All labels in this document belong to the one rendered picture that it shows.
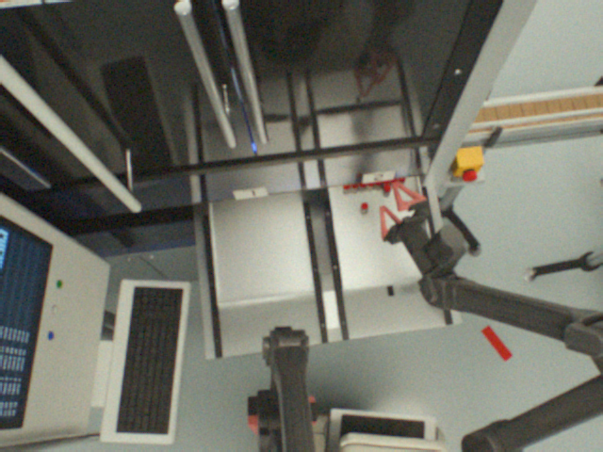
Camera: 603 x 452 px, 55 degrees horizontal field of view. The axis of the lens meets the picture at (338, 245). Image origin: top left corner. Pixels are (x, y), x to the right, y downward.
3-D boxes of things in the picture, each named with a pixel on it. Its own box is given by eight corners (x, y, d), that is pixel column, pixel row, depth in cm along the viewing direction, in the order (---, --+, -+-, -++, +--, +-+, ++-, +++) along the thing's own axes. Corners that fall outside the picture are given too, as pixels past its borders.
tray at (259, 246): (208, 189, 167) (206, 185, 164) (298, 178, 169) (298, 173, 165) (220, 306, 158) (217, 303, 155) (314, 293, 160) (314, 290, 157)
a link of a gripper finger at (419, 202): (375, 199, 130) (395, 233, 127) (384, 180, 124) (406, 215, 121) (399, 190, 133) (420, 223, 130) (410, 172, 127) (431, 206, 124)
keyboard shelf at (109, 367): (96, 278, 170) (92, 277, 167) (191, 282, 170) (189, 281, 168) (72, 440, 158) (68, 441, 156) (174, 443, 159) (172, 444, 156)
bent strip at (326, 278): (320, 277, 161) (320, 273, 155) (332, 276, 161) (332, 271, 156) (328, 328, 158) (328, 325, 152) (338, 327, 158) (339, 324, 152)
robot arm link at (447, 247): (426, 305, 121) (456, 298, 125) (456, 279, 112) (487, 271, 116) (401, 256, 125) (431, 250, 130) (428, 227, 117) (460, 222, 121)
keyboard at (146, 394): (135, 286, 167) (132, 285, 164) (184, 288, 167) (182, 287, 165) (116, 432, 156) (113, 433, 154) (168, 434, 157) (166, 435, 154)
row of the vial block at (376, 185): (342, 188, 168) (342, 183, 163) (402, 181, 169) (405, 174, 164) (343, 195, 167) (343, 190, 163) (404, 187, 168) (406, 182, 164)
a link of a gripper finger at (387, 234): (366, 215, 136) (385, 248, 133) (375, 198, 130) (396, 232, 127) (390, 207, 139) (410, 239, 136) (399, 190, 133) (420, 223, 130)
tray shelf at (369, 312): (192, 194, 169) (191, 192, 167) (429, 164, 173) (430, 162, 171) (206, 361, 156) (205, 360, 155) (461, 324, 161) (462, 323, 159)
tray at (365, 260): (325, 174, 169) (325, 170, 166) (414, 164, 170) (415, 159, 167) (342, 288, 160) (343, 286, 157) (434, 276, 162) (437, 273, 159)
